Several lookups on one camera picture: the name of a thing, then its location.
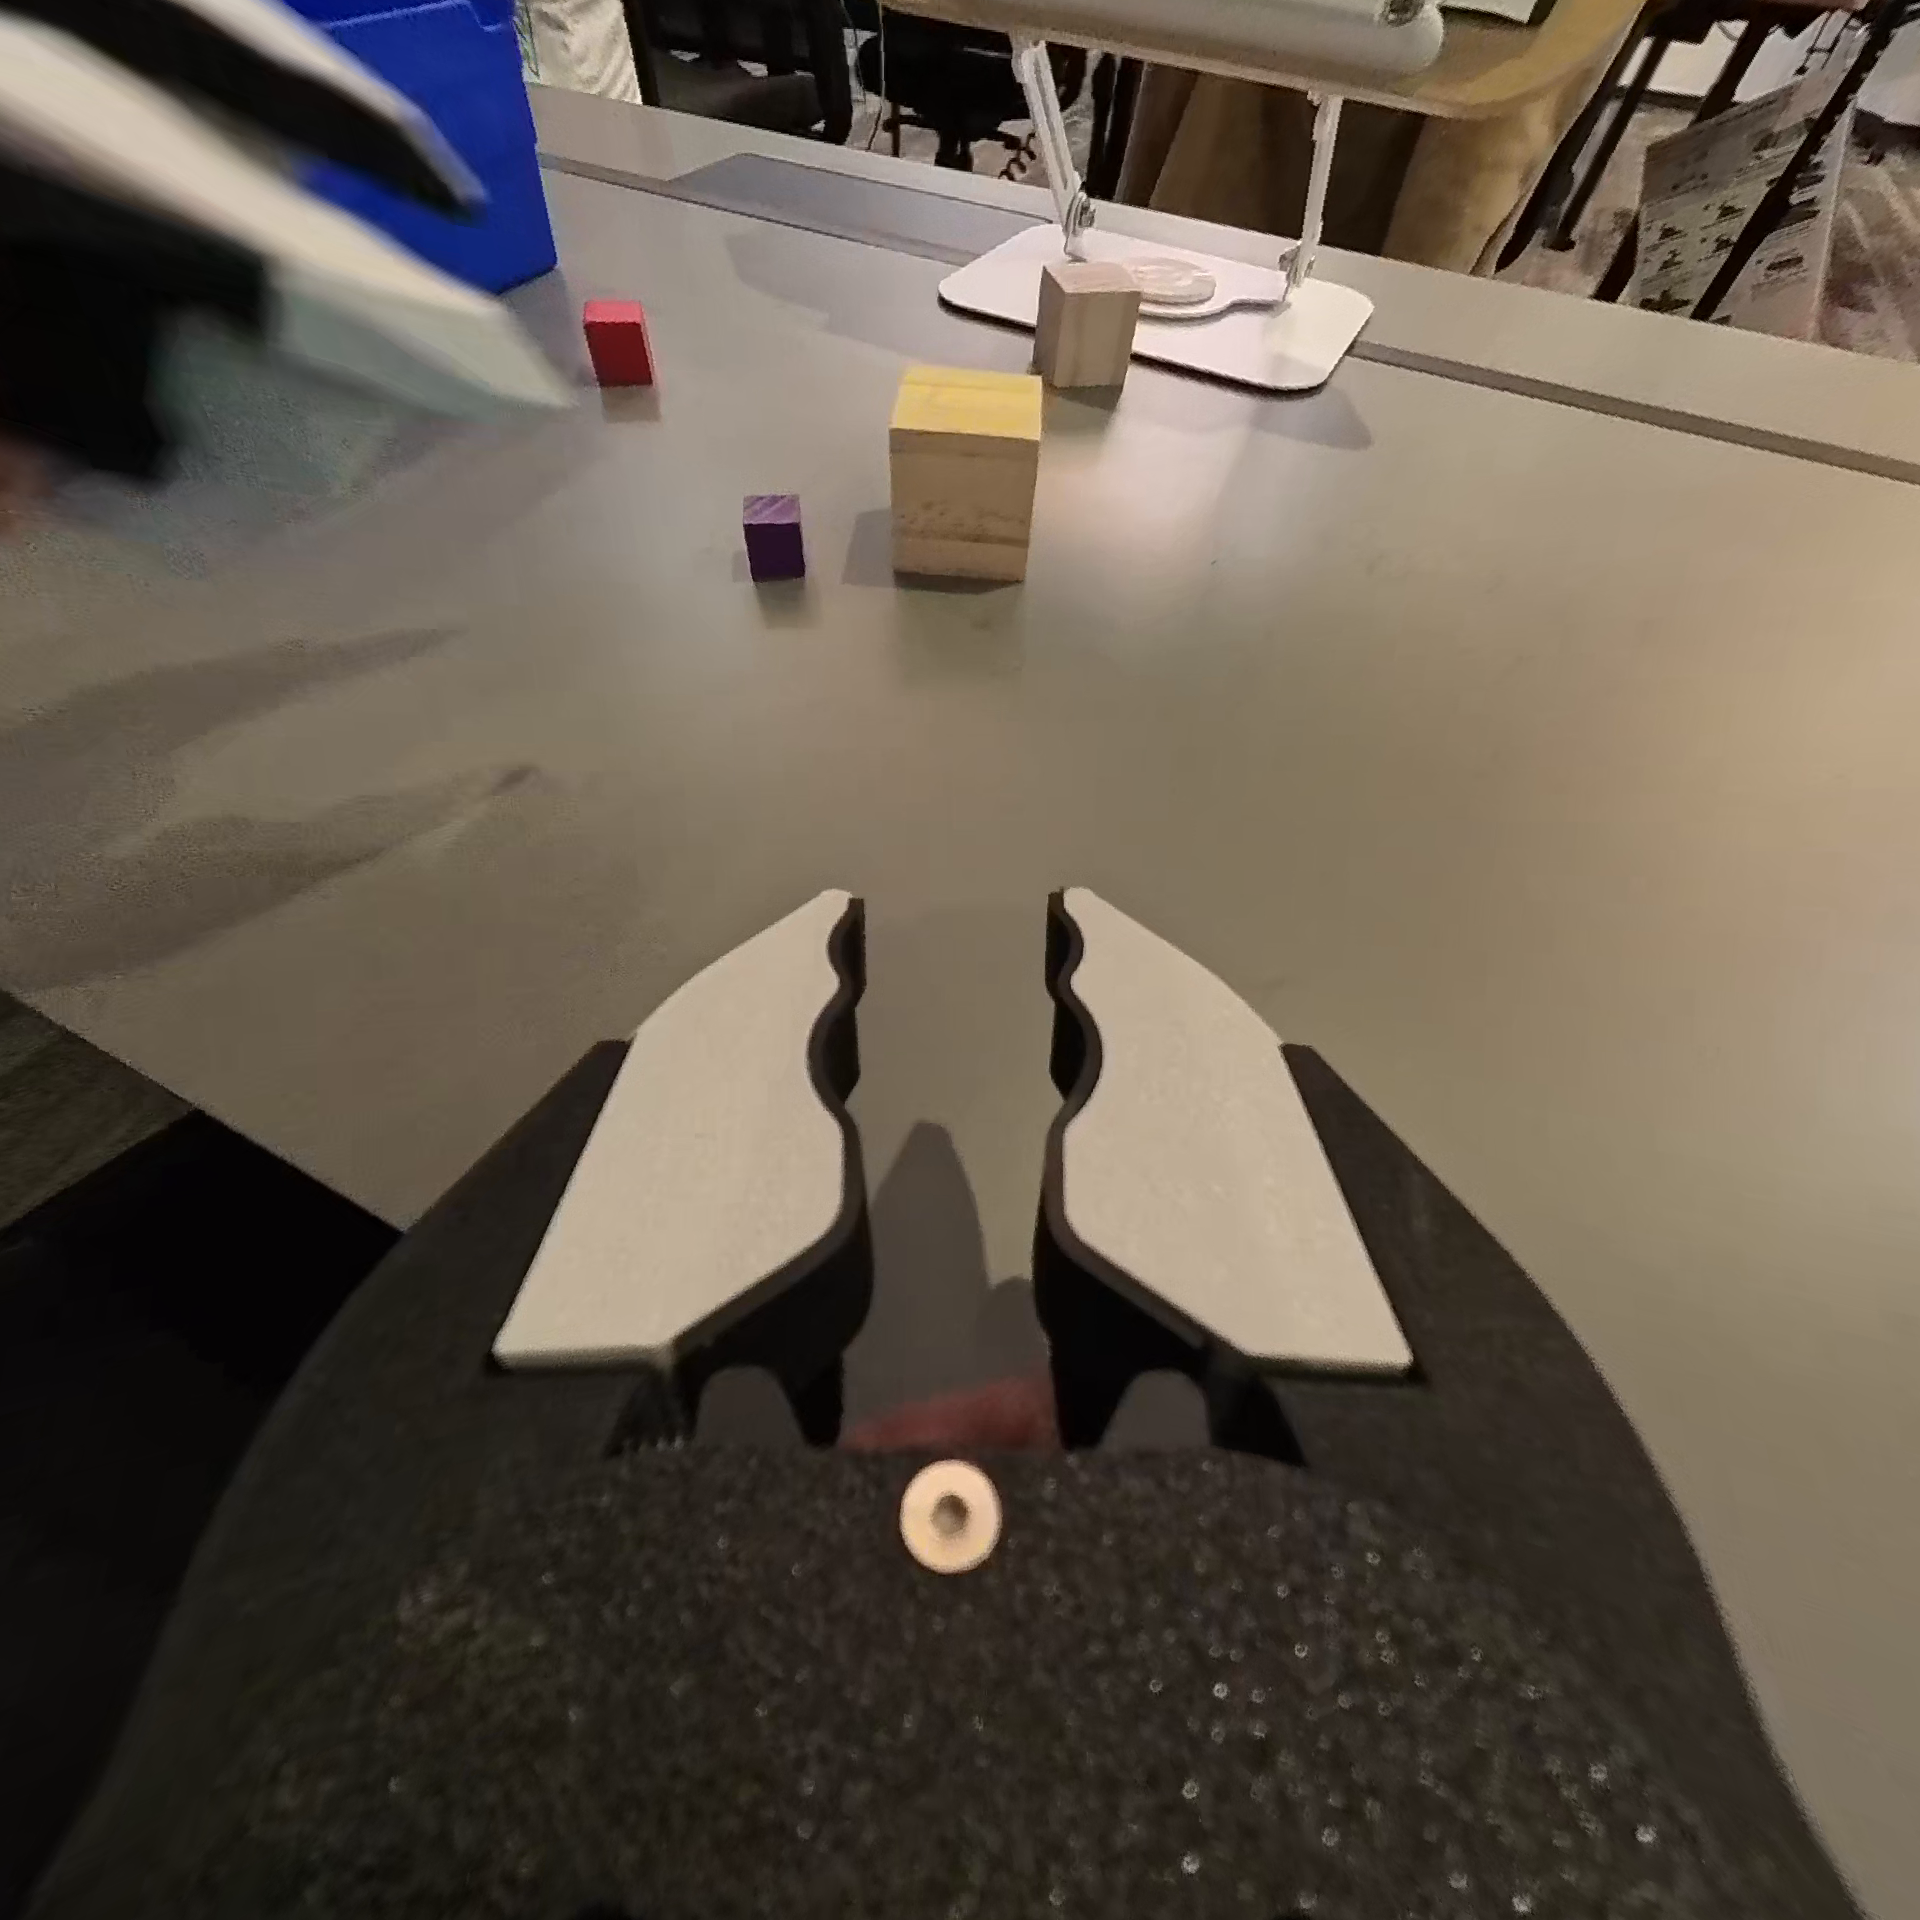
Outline printed cardboard sign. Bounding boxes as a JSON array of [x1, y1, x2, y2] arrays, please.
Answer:
[[1626, 66, 1863, 324]]

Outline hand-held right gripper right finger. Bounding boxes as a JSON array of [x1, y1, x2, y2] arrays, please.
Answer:
[[1034, 883, 1419, 1450]]

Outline large plain wooden cube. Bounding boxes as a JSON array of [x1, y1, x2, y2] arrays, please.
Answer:
[[889, 366, 1044, 581]]

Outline brown curtain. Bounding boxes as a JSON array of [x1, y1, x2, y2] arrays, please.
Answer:
[[1117, 59, 1593, 280]]

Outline medium plain wooden cube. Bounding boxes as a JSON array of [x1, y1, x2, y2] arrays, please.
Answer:
[[1032, 257, 1142, 389]]

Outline blue plastic bin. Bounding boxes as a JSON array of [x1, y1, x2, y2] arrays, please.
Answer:
[[285, 0, 560, 293]]

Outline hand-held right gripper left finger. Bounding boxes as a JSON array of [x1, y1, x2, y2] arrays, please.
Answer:
[[493, 887, 874, 1450]]

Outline black office chair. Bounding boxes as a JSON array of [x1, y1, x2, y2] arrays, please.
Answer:
[[884, 0, 1053, 173]]

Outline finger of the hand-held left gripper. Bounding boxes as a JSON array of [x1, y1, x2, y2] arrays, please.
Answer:
[[0, 90, 585, 437], [0, 0, 490, 215]]

